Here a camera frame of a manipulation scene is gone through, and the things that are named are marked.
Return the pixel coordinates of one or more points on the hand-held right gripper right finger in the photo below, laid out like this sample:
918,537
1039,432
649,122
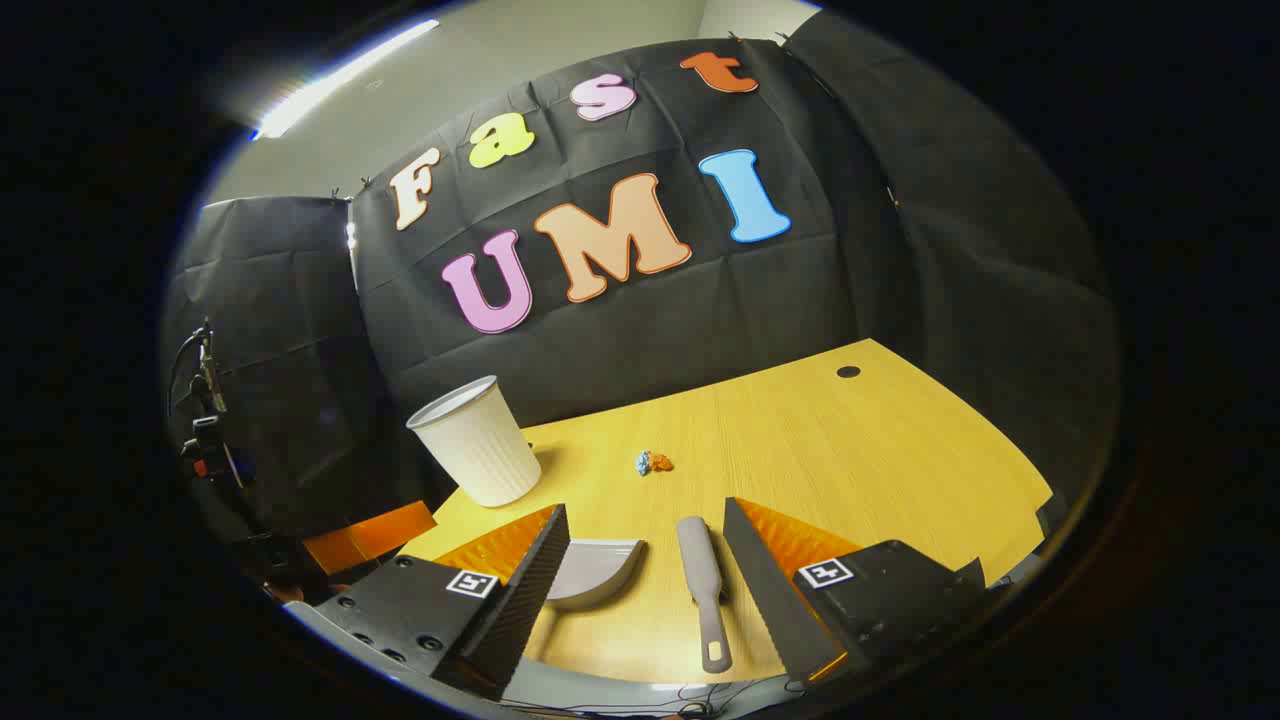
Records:
765,590

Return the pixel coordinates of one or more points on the black backdrop cloth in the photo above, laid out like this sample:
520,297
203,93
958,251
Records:
700,310

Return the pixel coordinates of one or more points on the blue paper trash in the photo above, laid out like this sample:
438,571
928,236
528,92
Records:
643,463

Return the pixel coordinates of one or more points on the orange paper trash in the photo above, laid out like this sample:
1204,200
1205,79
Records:
662,461

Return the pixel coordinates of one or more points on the wooden desktop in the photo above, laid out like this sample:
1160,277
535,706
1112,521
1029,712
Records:
850,460

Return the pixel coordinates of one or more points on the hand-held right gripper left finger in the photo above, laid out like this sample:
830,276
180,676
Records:
530,580

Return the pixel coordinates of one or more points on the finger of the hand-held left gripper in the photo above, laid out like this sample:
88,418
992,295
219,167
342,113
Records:
370,535

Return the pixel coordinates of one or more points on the grey plastic dustpan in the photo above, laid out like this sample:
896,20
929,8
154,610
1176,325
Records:
595,570

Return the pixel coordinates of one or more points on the ceiling light strip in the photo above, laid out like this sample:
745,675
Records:
330,85

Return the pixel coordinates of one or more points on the white ribbed garbage bin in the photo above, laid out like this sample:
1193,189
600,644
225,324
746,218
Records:
480,445

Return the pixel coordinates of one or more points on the small grey broom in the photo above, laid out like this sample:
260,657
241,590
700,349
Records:
700,570

